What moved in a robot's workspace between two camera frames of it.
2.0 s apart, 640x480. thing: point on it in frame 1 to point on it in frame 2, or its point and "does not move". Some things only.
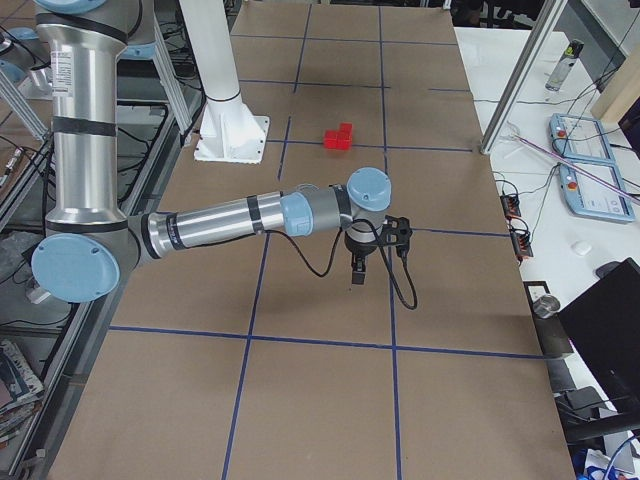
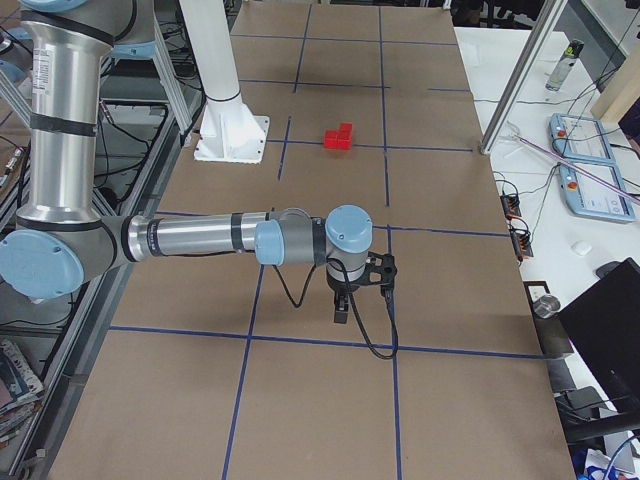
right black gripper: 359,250 to 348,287
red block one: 343,141 does not move
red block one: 346,129 does not move
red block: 330,139 does not move
